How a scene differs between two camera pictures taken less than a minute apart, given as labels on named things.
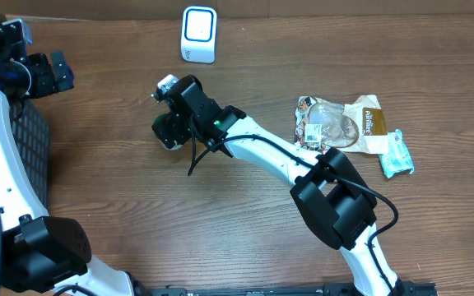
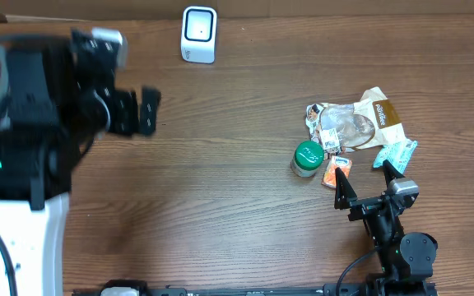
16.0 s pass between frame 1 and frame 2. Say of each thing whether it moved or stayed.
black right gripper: moved
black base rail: stayed
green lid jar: moved
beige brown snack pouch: moved
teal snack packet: moved
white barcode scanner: stayed
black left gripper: moved
